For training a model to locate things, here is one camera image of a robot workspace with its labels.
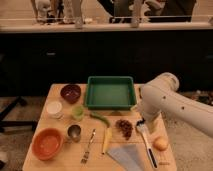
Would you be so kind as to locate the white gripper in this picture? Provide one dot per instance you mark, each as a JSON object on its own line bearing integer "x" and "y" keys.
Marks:
{"x": 150, "y": 119}

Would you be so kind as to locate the yellow banana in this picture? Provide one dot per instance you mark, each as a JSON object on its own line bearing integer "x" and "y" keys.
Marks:
{"x": 107, "y": 138}

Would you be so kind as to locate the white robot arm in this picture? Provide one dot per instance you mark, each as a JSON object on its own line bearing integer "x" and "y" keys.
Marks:
{"x": 160, "y": 95}

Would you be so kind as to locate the green plastic cup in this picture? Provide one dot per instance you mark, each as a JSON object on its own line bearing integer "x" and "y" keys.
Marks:
{"x": 78, "y": 112}

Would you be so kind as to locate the metal cup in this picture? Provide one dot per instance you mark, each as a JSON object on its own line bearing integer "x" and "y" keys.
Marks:
{"x": 74, "y": 133}

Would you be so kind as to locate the white plastic cup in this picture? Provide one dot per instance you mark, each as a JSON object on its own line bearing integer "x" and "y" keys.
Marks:
{"x": 54, "y": 109}

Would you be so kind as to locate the yellow onion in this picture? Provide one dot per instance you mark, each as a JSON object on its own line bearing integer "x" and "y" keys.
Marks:
{"x": 160, "y": 143}

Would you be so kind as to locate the bunch of dark grapes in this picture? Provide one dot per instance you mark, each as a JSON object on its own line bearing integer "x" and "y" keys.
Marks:
{"x": 125, "y": 127}

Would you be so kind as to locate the grey blue cloth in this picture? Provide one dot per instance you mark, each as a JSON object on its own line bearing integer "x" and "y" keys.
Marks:
{"x": 127, "y": 156}

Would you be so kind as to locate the green chili pepper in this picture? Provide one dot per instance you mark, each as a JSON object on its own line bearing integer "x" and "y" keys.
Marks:
{"x": 101, "y": 118}

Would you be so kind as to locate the green plastic tray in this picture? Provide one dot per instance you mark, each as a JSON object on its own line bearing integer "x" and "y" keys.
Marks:
{"x": 110, "y": 93}

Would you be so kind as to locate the silver fork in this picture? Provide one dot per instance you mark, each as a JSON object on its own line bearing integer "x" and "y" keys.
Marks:
{"x": 87, "y": 151}

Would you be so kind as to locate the dark red bowl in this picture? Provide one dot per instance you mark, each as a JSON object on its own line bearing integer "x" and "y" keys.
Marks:
{"x": 71, "y": 93}

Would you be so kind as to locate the orange bowl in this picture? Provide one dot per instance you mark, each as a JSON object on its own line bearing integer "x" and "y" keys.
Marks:
{"x": 47, "y": 144}

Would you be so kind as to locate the black office chair base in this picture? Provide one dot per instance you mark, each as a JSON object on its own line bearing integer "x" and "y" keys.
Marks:
{"x": 7, "y": 118}

